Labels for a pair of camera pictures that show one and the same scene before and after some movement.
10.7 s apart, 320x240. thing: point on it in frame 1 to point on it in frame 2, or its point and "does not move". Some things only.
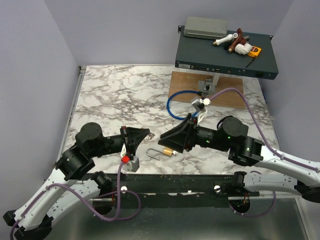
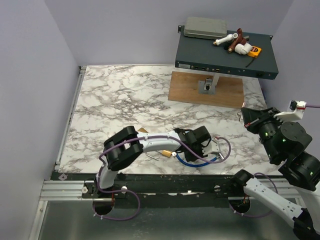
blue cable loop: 202,93 to 195,165
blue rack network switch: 202,55 does not move
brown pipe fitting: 238,39 does not move
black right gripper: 181,137 to 250,115
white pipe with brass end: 228,37 does not move
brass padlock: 167,151 does not move
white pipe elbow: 241,49 does not move
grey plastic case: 205,28 does not move
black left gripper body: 126,139 to 198,150
